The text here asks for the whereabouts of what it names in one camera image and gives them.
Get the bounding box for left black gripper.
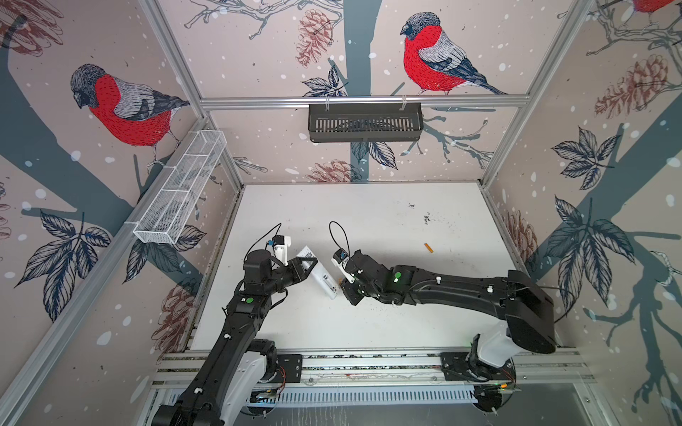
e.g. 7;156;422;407
263;256;317;296

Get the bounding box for white remote control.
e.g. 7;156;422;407
298;246;339;299

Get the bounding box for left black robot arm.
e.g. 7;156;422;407
152;250;318;425

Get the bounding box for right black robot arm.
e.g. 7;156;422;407
332;248;557;368

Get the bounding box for aluminium top crossbar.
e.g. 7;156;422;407
199;94;530;111

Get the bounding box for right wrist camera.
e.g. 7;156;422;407
332;248;355;283

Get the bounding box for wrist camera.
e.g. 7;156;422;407
332;248;355;283
271;234;291;266

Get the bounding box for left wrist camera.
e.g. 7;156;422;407
271;234;291;266

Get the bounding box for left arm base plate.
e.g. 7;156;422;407
259;354;303;384

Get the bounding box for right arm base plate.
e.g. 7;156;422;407
440;351;517;383

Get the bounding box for black wall basket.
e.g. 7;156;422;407
308;103;424;143

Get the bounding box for white wire mesh basket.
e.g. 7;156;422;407
133;130;227;244

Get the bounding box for aluminium front rail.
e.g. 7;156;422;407
153;347;595;389

